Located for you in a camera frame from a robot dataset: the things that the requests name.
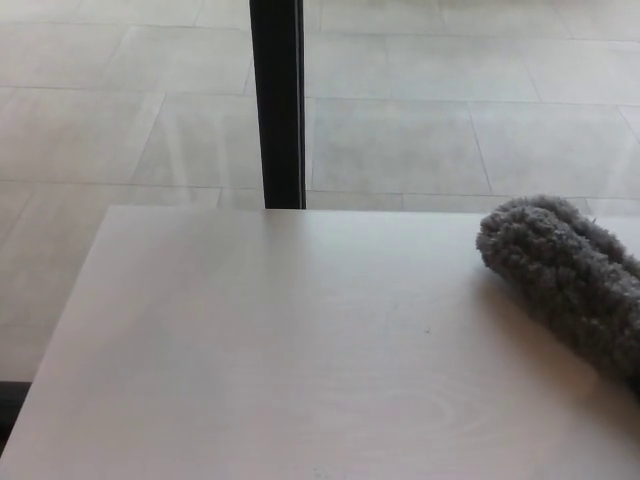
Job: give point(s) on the black vertical window frame post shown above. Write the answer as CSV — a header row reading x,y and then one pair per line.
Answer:
x,y
279,102

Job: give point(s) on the grey fluffy microfibre duster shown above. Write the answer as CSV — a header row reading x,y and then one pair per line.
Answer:
x,y
565,285

